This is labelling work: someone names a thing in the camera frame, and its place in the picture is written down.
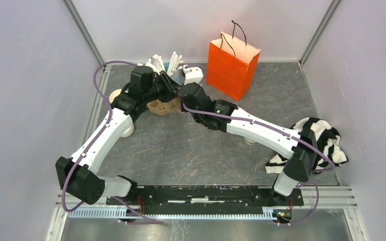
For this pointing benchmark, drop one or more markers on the white paper coffee cup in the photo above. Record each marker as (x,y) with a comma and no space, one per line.
(249,141)

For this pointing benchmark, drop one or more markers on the brown cardboard cup carrier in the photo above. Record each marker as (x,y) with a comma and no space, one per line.
(163,108)

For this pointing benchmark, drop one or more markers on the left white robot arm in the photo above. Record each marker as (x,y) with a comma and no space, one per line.
(77,175)

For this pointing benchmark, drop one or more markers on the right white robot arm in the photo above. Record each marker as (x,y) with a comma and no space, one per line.
(299,148)

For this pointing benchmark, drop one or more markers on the stack of paper cups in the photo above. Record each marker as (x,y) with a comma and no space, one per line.
(114,94)

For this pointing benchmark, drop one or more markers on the black white striped cloth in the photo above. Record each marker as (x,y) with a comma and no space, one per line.
(328,140)

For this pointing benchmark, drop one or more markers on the orange paper bag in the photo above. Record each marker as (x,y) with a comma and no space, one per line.
(231,64)

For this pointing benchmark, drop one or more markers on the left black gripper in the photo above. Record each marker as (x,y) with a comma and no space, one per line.
(171,86)

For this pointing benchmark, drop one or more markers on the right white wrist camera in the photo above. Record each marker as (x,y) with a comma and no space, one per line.
(192,73)

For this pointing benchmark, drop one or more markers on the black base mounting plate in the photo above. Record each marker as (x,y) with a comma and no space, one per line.
(223,200)

